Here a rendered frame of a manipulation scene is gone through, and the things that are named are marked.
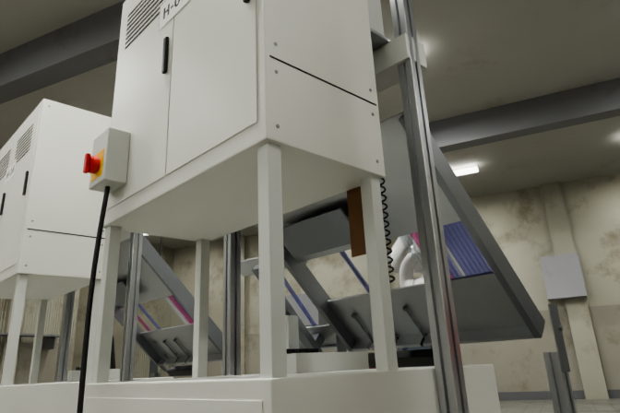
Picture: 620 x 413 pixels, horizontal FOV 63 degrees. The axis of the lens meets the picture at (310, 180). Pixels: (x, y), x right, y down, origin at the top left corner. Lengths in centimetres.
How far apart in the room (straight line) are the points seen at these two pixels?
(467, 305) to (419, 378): 58
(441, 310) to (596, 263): 817
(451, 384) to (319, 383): 32
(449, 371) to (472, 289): 50
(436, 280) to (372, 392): 28
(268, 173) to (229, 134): 14
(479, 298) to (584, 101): 481
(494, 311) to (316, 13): 95
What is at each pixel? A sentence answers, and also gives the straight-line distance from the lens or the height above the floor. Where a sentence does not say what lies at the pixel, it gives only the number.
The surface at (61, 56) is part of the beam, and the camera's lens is 460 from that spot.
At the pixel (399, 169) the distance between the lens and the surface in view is 135.
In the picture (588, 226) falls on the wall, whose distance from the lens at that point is 931.
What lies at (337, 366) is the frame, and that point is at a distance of 137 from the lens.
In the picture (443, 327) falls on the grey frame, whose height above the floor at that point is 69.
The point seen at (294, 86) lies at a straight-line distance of 97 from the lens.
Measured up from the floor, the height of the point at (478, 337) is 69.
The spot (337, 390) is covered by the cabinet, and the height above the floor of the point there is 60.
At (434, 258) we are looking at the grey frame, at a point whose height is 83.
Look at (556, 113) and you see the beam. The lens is 616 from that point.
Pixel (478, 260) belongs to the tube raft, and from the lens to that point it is 147.
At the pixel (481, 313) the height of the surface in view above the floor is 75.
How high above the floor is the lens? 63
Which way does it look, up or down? 20 degrees up
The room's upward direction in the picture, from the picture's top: 3 degrees counter-clockwise
